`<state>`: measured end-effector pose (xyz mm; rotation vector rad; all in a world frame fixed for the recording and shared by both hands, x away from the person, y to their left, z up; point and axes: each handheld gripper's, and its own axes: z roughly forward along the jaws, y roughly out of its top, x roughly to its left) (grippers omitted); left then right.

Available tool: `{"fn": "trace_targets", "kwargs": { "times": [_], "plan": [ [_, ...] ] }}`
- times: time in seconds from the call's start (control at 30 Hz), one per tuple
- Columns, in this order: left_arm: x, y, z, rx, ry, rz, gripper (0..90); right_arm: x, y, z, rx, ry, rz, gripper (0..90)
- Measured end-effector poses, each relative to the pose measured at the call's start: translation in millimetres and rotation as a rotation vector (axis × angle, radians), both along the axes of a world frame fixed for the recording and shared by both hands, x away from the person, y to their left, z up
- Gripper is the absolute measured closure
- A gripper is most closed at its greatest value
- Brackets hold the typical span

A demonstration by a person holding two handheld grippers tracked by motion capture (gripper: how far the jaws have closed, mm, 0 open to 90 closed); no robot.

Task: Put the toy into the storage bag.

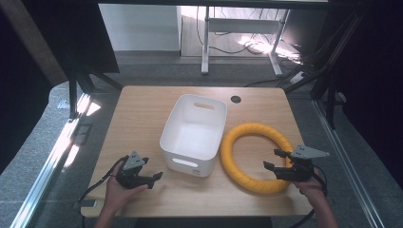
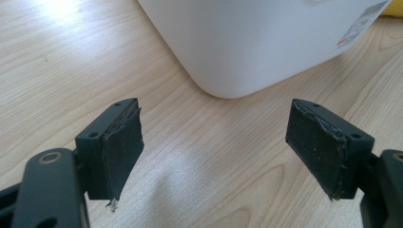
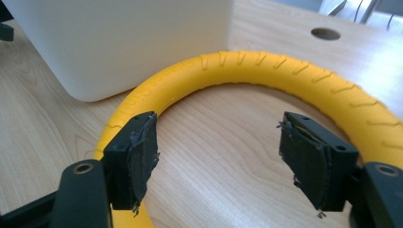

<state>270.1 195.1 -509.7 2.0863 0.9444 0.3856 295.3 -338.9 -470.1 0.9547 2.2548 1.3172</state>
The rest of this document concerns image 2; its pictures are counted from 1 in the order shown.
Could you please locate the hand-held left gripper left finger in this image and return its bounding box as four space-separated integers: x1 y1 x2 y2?
74 97 145 201

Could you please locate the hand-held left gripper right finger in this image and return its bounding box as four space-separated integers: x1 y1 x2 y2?
285 98 375 201

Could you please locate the white plastic box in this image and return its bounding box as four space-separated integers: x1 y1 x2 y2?
137 0 393 100

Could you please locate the yellow object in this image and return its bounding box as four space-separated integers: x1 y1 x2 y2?
380 0 403 18

